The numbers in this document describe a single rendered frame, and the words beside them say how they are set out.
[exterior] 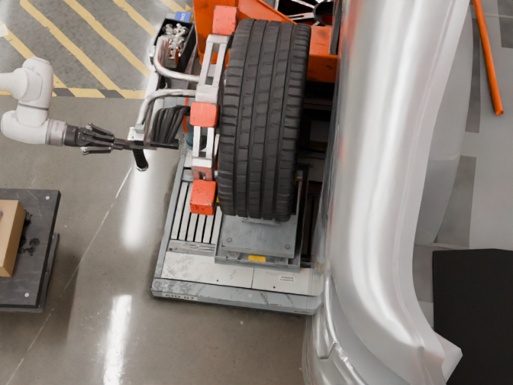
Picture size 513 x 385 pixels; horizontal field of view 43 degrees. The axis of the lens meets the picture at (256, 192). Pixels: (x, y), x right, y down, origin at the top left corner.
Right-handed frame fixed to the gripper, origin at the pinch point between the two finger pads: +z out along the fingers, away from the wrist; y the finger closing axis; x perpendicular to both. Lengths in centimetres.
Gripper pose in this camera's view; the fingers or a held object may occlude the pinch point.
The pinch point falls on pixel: (123, 145)
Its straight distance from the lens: 237.8
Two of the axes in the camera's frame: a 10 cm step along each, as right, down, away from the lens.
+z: 9.6, 1.6, 2.2
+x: -2.7, 4.5, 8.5
